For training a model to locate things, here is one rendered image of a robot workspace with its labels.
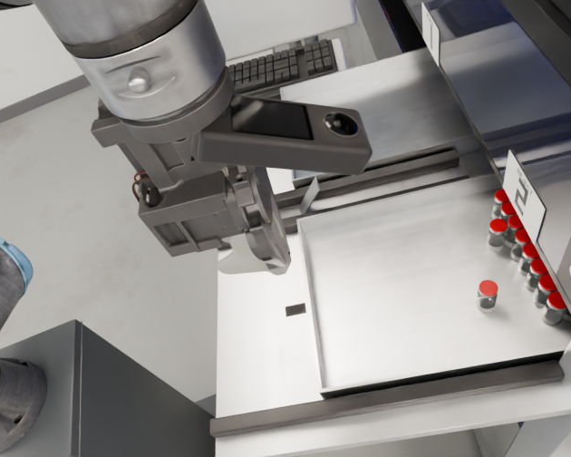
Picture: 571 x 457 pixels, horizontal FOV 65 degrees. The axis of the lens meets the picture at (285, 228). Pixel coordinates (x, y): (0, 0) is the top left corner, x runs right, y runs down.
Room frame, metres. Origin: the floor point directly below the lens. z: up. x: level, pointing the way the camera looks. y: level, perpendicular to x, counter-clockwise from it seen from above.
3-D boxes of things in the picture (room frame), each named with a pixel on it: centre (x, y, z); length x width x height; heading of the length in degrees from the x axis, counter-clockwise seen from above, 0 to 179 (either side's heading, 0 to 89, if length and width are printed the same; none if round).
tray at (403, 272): (0.27, -0.16, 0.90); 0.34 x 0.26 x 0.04; 76
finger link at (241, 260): (0.24, 0.04, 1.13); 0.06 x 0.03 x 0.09; 77
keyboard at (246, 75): (1.01, -0.09, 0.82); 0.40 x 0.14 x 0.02; 74
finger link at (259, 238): (0.23, 0.02, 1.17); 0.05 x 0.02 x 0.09; 167
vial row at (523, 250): (0.25, -0.26, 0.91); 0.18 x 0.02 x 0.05; 166
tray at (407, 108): (0.60, -0.24, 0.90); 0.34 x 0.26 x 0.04; 76
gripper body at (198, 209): (0.25, 0.04, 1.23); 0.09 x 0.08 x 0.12; 77
